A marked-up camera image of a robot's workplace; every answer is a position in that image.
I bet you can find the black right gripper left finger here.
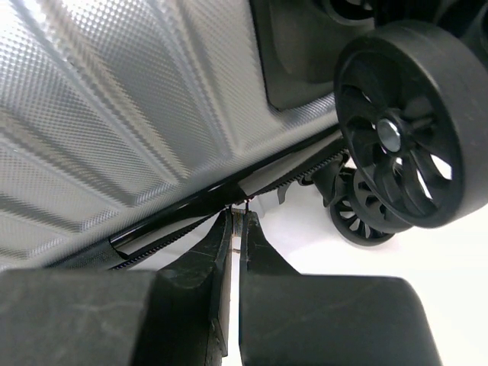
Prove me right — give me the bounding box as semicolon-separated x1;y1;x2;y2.
1;210;233;365

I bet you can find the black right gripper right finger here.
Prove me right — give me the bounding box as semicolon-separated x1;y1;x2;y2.
239;212;441;365

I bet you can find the grey suitcase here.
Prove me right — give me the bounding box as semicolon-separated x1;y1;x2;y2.
1;1;487;271

